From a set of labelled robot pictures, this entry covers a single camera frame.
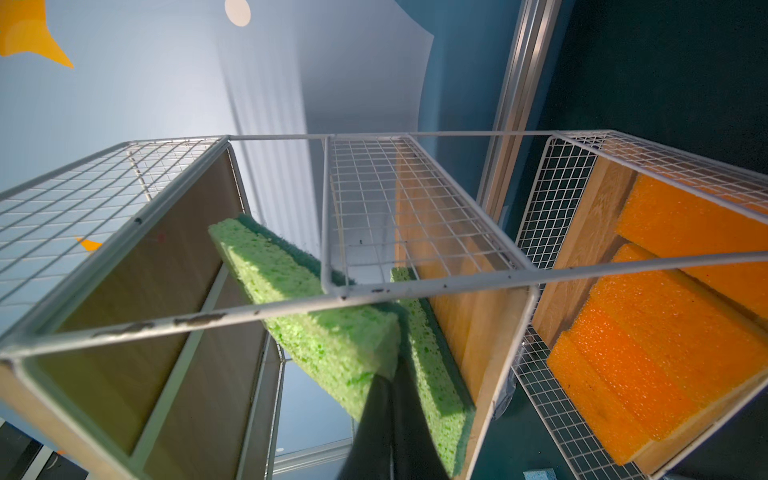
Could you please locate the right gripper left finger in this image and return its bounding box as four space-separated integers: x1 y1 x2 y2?
337 375 392 479

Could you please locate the white wire wooden shelf rack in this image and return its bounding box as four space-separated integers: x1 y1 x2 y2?
1 130 767 479

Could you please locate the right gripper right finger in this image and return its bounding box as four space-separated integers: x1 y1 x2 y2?
392 359 448 479

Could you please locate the blue sponge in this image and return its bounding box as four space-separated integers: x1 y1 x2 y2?
523 468 557 480

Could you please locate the green sponge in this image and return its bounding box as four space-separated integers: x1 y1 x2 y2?
208 215 408 420
398 298 476 477

